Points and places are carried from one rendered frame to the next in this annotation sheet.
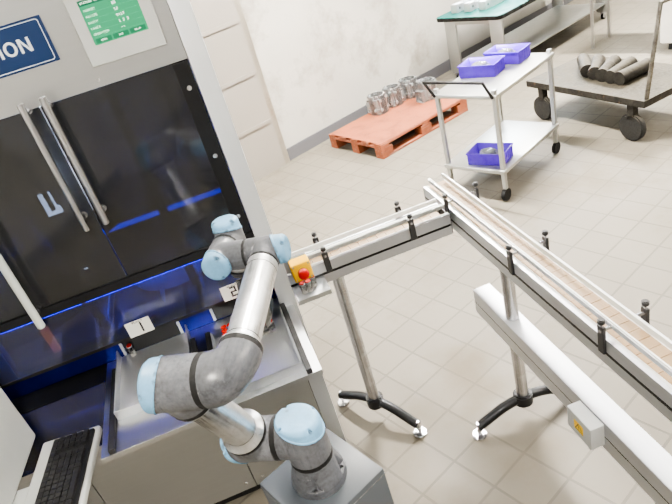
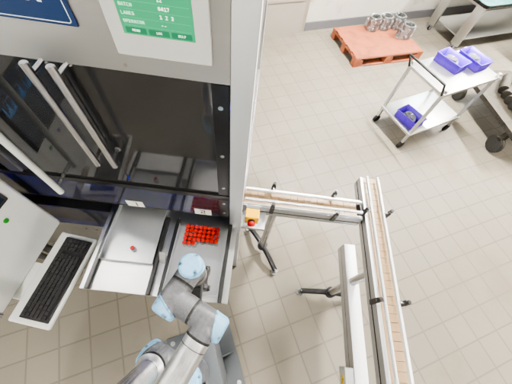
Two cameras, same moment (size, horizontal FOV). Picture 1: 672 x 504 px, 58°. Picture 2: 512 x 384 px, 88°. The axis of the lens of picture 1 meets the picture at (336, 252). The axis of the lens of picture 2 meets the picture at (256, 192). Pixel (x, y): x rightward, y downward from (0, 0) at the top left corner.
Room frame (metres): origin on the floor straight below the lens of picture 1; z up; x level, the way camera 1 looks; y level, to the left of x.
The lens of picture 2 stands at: (1.30, 0.09, 2.25)
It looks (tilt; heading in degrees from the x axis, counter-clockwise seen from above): 60 degrees down; 5
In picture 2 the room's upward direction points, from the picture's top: 10 degrees clockwise
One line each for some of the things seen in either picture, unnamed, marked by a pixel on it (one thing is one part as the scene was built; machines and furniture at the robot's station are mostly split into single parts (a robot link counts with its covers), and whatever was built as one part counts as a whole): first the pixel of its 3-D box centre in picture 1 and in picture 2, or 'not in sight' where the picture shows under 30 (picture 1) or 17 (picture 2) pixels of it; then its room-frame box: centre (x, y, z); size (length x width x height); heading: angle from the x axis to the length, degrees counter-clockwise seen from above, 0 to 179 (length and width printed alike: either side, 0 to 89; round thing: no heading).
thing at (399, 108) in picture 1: (396, 112); (379, 37); (5.57, -0.93, 0.16); 1.16 x 0.82 x 0.33; 123
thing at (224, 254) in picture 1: (226, 257); (177, 301); (1.37, 0.27, 1.39); 0.11 x 0.11 x 0.08; 74
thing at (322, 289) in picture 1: (310, 288); (254, 217); (1.93, 0.13, 0.87); 0.14 x 0.13 x 0.02; 9
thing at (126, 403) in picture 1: (154, 368); (136, 229); (1.68, 0.71, 0.90); 0.34 x 0.26 x 0.04; 9
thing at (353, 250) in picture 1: (365, 240); (302, 203); (2.07, -0.12, 0.92); 0.69 x 0.15 x 0.16; 99
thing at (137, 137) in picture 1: (155, 173); (168, 146); (1.82, 0.47, 1.50); 0.43 x 0.01 x 0.59; 99
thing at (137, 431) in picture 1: (207, 368); (167, 248); (1.64, 0.53, 0.87); 0.70 x 0.48 x 0.02; 99
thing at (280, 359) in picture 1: (254, 350); (197, 258); (1.62, 0.35, 0.90); 0.34 x 0.26 x 0.04; 8
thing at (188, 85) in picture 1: (226, 184); (222, 172); (1.84, 0.28, 1.40); 0.05 x 0.01 x 0.80; 99
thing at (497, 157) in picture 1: (495, 118); (430, 97); (4.04, -1.37, 0.45); 0.96 x 0.55 x 0.89; 124
